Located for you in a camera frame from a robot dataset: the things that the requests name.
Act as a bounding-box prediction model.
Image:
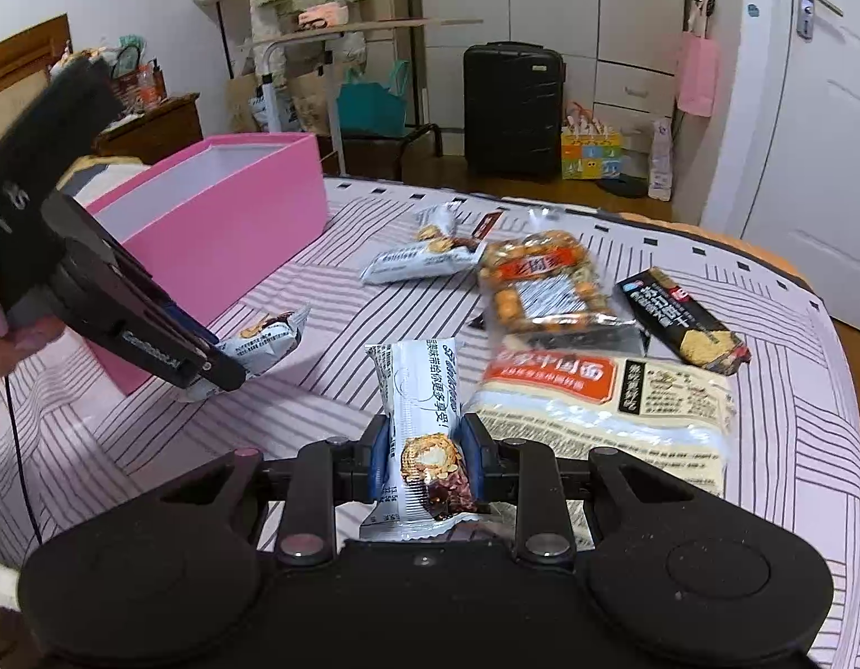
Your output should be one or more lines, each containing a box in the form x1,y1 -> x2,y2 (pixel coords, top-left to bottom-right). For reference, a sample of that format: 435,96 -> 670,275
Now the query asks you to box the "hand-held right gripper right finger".
461,413 -> 717,569

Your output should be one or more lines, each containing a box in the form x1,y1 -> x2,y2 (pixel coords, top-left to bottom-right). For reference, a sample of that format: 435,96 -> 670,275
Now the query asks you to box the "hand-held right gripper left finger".
158,414 -> 393,569

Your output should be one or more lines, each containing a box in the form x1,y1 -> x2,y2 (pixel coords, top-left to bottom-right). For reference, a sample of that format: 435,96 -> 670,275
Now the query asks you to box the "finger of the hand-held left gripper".
87,313 -> 248,392
102,237 -> 225,355

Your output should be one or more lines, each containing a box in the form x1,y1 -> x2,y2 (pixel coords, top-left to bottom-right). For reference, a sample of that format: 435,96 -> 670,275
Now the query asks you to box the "white snack bar packet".
411,202 -> 504,246
186,303 -> 312,401
360,235 -> 488,285
359,338 -> 490,543

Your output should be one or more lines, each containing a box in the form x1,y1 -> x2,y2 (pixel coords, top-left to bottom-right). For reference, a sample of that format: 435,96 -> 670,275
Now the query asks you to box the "pink cardboard box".
85,132 -> 328,397

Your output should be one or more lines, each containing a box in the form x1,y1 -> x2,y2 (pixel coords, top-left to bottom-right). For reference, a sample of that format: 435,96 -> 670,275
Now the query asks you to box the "cream noodle packet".
465,345 -> 742,497

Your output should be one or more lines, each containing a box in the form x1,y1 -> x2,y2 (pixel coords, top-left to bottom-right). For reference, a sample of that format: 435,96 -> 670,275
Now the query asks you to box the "clear bag of coated peanuts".
470,226 -> 649,358

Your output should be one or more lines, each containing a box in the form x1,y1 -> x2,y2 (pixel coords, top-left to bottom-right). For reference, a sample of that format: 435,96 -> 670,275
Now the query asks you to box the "black snack bar packet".
615,266 -> 753,377

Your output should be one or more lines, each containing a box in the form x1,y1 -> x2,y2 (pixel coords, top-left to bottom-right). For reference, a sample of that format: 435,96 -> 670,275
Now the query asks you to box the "person's left hand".
0,280 -> 65,395

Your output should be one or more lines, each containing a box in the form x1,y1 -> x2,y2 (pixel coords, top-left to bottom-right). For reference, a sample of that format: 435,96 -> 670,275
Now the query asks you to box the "cream grey blanket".
57,153 -> 152,200

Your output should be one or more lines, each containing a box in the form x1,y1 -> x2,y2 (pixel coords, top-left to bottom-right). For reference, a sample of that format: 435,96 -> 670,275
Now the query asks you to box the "wooden headboard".
0,14 -> 73,152

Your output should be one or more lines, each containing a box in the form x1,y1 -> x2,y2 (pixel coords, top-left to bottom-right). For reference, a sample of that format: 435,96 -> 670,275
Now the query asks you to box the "dark red gift box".
113,68 -> 142,113

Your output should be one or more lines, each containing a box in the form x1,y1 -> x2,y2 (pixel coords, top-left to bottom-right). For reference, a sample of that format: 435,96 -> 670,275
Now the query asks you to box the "wooden nightstand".
91,93 -> 205,166

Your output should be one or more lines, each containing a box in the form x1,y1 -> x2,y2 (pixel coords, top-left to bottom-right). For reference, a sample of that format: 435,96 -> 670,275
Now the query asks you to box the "orange bottle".
136,62 -> 168,110

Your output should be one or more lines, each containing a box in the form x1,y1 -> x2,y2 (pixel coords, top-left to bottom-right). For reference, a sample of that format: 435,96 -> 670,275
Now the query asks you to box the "mint green plush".
113,35 -> 149,75

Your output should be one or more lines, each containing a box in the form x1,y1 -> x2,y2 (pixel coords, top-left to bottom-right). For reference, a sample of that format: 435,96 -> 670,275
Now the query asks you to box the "white printed bag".
252,89 -> 303,134

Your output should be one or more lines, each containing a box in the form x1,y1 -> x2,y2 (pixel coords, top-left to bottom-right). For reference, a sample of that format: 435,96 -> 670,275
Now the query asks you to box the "large brown paper bag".
289,70 -> 335,135

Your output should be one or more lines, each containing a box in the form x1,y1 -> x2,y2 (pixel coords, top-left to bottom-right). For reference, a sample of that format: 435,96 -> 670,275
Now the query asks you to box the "teal bag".
336,59 -> 410,138

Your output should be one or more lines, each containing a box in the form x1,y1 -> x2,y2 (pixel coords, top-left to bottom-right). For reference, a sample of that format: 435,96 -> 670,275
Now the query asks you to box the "black round mat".
597,174 -> 651,200

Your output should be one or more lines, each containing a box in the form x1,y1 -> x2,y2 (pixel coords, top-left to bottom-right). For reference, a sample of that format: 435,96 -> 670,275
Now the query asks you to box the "striped bed sheet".
0,174 -> 860,669

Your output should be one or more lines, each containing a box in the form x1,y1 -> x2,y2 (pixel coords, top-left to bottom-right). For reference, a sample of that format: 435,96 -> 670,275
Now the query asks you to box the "colourful cardboard box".
560,101 -> 625,182

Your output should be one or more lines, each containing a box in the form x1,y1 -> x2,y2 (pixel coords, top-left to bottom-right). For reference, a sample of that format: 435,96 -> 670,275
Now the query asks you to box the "wooden top side table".
252,16 -> 484,180

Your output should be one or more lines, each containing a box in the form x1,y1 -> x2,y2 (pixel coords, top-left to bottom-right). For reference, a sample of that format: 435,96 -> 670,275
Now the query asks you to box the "black suitcase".
463,42 -> 568,180

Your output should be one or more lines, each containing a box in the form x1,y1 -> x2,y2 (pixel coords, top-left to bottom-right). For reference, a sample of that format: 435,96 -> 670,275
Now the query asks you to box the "white plastic bag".
648,118 -> 675,202

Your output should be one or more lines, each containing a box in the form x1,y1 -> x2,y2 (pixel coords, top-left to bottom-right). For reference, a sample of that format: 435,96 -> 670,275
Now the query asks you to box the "pink gift bag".
677,31 -> 722,118

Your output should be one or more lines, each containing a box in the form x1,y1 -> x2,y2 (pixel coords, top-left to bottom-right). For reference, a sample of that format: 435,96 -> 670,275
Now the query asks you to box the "white door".
702,0 -> 860,340

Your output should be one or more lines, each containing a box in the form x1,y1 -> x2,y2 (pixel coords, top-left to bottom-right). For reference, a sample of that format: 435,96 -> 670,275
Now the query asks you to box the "white wardrobe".
395,0 -> 690,182

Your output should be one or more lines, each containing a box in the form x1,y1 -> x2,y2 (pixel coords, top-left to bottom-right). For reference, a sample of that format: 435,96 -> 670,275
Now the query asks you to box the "black cable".
3,375 -> 44,546

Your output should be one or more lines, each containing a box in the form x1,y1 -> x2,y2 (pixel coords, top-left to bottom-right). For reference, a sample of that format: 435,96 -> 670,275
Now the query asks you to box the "metal door handle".
796,0 -> 845,40

